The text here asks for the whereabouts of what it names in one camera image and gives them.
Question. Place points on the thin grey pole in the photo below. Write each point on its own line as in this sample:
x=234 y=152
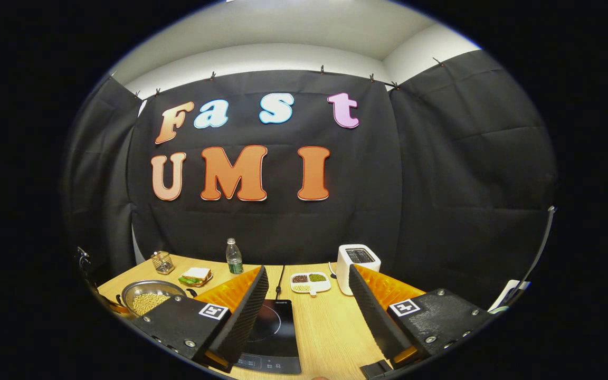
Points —
x=551 y=210

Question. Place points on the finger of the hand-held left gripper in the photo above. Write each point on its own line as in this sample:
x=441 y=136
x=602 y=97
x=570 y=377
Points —
x=106 y=303

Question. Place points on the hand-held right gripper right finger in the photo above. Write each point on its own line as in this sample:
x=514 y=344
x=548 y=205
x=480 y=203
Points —
x=375 y=316

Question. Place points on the white flat object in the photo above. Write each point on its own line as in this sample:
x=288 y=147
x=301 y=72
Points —
x=507 y=293

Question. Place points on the black backdrop cloth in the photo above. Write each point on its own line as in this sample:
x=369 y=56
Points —
x=335 y=227

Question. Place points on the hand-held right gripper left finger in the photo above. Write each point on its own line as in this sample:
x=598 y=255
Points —
x=246 y=316

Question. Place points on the clear plastic water bottle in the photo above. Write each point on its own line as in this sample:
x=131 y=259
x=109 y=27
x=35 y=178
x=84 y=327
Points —
x=234 y=261

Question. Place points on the white toaster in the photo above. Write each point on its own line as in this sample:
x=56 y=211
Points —
x=349 y=279

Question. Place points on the sandwich with lettuce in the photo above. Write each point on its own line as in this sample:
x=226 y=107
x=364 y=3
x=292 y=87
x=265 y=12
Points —
x=197 y=273

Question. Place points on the black induction cooktop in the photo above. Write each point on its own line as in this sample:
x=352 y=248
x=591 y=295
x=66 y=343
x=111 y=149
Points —
x=277 y=338

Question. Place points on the pile of yellow soybeans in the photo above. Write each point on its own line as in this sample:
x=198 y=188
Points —
x=148 y=303

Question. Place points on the white divided dish with beans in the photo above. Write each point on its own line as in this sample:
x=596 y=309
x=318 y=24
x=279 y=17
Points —
x=323 y=287

